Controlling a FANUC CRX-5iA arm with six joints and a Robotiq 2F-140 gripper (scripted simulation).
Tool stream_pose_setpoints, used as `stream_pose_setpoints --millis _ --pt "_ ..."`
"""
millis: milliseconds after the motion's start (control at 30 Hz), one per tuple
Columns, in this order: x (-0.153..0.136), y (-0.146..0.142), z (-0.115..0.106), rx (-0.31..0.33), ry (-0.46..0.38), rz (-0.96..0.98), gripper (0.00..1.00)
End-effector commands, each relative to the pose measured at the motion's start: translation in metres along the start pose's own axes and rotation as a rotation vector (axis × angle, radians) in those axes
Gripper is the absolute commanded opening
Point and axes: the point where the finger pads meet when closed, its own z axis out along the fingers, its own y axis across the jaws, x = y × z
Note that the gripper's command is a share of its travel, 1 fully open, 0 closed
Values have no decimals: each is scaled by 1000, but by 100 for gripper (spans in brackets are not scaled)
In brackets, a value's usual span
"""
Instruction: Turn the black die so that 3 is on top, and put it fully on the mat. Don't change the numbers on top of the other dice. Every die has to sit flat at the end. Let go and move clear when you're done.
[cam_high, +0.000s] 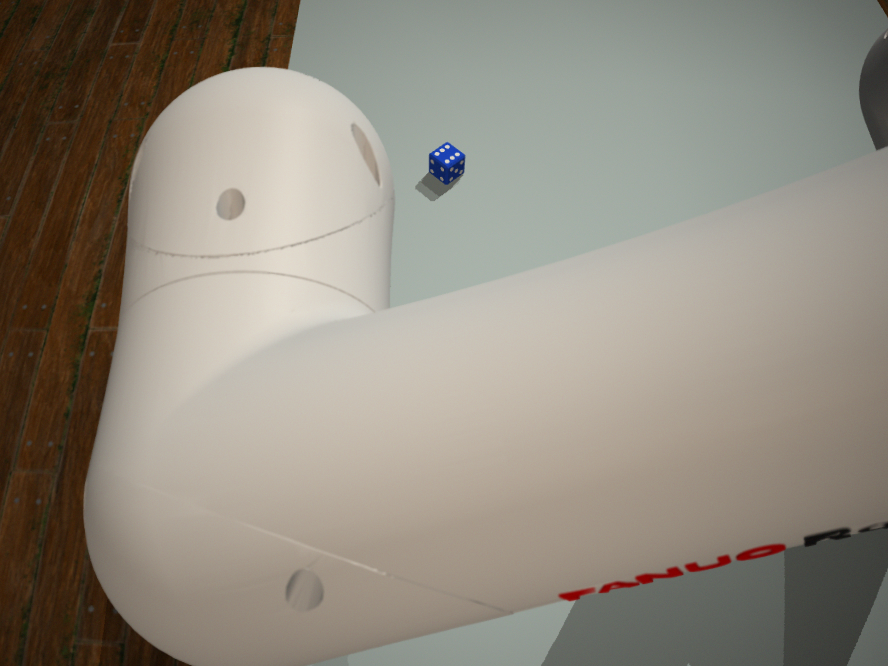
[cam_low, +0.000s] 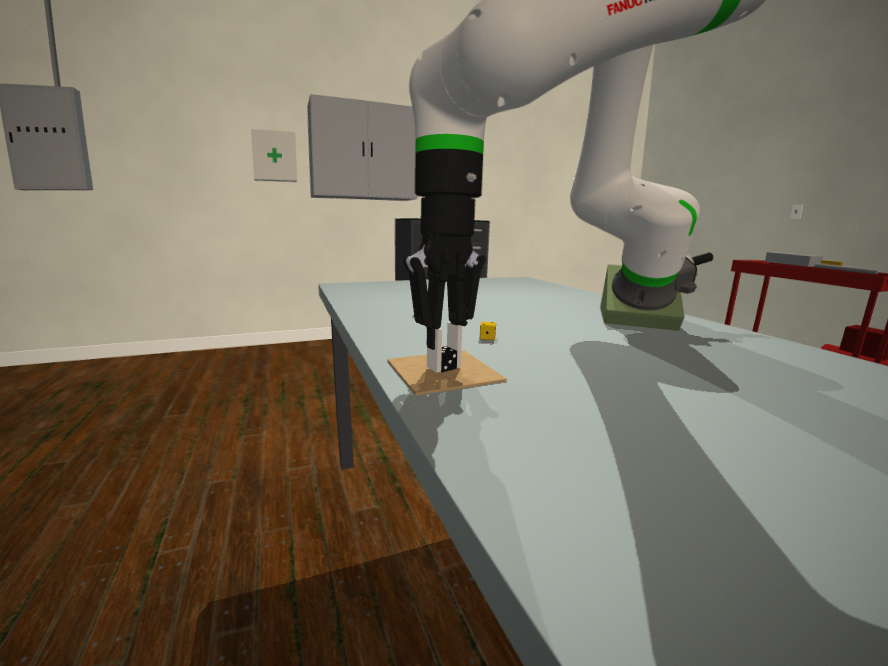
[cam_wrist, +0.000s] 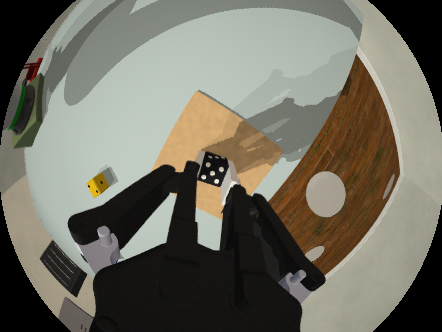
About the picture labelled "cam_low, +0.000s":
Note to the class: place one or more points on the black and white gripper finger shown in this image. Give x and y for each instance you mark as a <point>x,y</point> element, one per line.
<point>428,305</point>
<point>462,301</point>

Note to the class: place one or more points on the black die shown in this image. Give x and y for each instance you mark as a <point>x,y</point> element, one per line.
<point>448,359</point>

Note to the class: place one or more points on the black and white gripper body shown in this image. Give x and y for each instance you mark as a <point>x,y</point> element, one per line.
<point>446,216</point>

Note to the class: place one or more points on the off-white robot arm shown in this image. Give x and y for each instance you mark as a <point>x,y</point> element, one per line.
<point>519,50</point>

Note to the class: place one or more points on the tan square mat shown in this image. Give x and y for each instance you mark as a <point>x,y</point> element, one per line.
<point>422,380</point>

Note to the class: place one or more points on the yellow die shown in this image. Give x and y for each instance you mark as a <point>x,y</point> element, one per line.
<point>487,330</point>

